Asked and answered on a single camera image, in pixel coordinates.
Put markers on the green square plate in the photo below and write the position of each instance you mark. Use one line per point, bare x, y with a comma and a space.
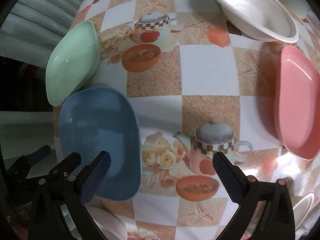
72, 63

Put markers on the blue square plate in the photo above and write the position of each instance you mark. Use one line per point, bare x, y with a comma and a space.
101, 119

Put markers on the white round bowl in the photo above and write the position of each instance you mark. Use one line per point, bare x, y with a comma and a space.
264, 20

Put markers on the white bowl at edge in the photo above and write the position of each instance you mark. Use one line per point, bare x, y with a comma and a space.
301, 207

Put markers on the pink square plate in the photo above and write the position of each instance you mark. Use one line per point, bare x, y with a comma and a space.
296, 106

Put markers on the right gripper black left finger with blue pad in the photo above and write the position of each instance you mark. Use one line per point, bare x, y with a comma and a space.
61, 187

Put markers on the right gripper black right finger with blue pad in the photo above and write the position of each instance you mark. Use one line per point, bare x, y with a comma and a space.
277, 218

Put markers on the checkered printed tablecloth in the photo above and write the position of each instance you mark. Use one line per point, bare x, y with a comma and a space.
208, 70

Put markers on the grey-green curtain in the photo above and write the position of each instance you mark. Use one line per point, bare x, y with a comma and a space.
33, 28

